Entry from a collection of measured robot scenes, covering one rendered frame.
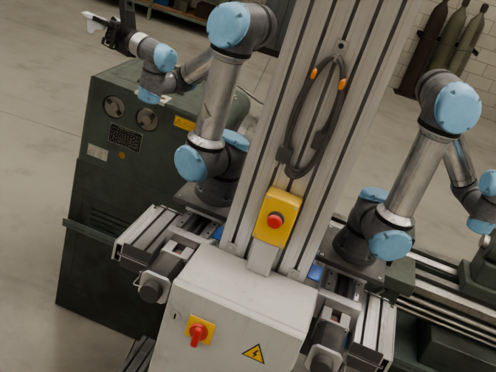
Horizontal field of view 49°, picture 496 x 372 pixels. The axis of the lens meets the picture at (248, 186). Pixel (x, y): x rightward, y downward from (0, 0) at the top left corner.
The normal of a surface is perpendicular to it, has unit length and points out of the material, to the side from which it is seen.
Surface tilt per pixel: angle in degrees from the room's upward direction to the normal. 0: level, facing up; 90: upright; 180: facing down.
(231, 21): 82
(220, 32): 82
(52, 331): 0
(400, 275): 0
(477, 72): 90
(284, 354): 90
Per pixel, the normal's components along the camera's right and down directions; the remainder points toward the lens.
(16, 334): 0.28, -0.84
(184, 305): -0.28, 0.39
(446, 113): 0.11, 0.38
